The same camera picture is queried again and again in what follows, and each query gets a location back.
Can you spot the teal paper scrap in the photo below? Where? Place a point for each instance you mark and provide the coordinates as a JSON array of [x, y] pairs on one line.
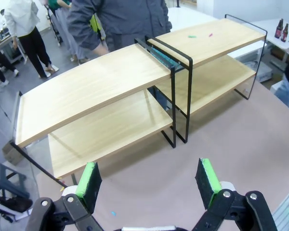
[[113, 213]]

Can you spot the teal chenille duster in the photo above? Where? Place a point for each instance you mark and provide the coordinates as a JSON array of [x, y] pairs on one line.
[[163, 57]]

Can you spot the person's right hand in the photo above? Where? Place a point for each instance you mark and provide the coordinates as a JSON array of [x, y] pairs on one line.
[[102, 50]]

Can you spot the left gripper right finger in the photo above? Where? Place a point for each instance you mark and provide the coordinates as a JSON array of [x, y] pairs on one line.
[[207, 183]]

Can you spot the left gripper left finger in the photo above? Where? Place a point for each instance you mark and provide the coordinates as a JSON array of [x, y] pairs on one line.
[[89, 187]]

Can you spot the black bag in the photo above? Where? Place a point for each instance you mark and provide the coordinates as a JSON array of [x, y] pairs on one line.
[[13, 204]]

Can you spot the brown glass bottle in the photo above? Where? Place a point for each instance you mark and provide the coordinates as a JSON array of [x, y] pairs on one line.
[[278, 29], [284, 33]]

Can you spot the green paper scrap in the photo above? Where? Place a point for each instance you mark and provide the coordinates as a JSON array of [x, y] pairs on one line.
[[192, 36]]

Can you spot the grey metal stool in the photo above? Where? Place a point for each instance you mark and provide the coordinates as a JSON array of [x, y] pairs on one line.
[[7, 175]]

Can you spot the wooden shelf unit black frame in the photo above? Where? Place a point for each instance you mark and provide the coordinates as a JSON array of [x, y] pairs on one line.
[[219, 36], [86, 84]]

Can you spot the person in white jacket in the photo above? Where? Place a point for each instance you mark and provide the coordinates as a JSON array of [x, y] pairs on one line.
[[24, 19]]

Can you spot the aluminium frame rail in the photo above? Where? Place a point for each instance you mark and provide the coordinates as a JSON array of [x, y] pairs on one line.
[[286, 211]]

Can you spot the person in grey jacket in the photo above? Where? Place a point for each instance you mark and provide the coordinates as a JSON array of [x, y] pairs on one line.
[[125, 19]]

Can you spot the person in green top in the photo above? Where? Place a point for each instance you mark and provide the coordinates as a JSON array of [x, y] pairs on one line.
[[67, 36]]

